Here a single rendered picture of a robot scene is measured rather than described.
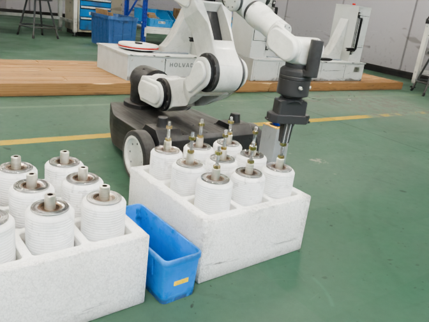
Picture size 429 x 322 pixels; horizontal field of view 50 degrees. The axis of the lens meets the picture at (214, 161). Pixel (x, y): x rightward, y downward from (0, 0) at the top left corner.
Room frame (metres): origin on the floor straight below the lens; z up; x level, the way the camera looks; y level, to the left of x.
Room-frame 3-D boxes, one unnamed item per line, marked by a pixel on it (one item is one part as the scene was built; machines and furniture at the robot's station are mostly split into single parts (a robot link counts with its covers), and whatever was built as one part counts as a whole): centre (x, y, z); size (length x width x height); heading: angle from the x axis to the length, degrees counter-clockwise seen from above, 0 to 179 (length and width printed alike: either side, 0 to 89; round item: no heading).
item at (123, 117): (1.98, 0.22, 0.19); 0.64 x 0.52 x 0.33; 38
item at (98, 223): (0.91, 0.23, 0.16); 0.10 x 0.10 x 0.18
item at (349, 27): (4.57, -0.64, 0.45); 1.51 x 0.57 x 0.74; 128
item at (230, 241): (1.27, -0.02, 0.09); 0.39 x 0.39 x 0.18; 40
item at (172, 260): (1.04, 0.14, 0.06); 0.30 x 0.11 x 0.12; 41
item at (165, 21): (6.52, 1.08, 0.36); 0.50 x 0.38 x 0.21; 39
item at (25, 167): (1.01, 0.47, 0.25); 0.08 x 0.08 x 0.01
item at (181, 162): (1.20, 0.07, 0.25); 0.08 x 0.08 x 0.01
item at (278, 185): (1.26, -0.19, 0.16); 0.10 x 0.10 x 0.18
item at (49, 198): (0.83, 0.32, 0.26); 0.02 x 0.02 x 0.03
